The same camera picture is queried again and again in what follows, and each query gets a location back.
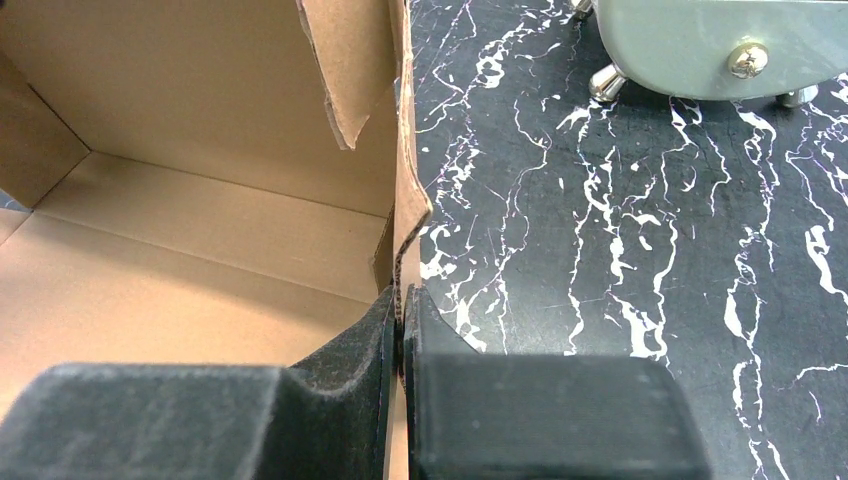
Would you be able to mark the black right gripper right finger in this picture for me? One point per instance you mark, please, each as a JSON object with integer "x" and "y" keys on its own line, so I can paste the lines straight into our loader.
{"x": 539, "y": 416}

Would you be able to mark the white orange yellow cylinder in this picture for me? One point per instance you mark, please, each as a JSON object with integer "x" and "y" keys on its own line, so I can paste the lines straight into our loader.
{"x": 719, "y": 50}

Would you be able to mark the brown cardboard box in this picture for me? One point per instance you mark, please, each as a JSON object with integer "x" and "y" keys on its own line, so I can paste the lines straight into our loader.
{"x": 203, "y": 183}

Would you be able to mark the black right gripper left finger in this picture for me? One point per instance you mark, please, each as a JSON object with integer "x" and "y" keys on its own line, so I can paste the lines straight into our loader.
{"x": 325, "y": 417}

